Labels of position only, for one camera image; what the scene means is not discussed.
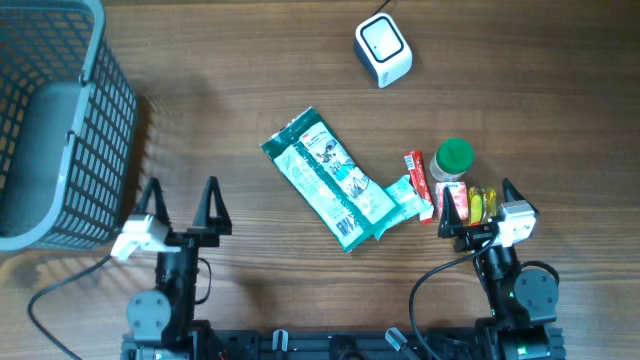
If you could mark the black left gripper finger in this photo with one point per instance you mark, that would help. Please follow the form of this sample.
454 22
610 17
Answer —
153 192
212 216

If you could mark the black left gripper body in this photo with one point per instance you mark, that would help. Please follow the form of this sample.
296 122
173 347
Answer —
185 238

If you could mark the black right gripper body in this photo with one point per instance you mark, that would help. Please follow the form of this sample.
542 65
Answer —
473 237

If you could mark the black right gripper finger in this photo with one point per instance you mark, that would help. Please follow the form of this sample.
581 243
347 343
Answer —
510 193
450 223

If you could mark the yellow dish soap bottle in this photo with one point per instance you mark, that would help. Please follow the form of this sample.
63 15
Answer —
482 205

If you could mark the red white stock cube packet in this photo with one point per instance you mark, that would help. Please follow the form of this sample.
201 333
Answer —
458 191

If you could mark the mint green small packet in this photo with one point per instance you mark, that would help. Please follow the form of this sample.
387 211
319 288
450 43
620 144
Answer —
410 204

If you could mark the red Nescafe stick sachet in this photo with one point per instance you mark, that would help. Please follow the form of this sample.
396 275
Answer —
415 165

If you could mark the Knorr stock cube jar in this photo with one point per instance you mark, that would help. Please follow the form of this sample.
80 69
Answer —
452 159

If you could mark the green 3M product package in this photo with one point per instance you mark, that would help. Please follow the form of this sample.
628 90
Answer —
309 154

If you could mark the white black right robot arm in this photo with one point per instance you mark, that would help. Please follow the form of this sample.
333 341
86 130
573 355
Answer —
521 295

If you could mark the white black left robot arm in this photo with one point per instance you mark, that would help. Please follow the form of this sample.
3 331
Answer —
162 319

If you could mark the white barcode scanner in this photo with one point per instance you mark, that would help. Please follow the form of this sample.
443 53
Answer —
382 49

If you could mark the grey plastic shopping basket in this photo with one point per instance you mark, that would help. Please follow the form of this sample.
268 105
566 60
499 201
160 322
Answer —
68 120

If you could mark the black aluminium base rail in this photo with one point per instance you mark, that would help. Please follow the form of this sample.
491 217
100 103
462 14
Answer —
447 343

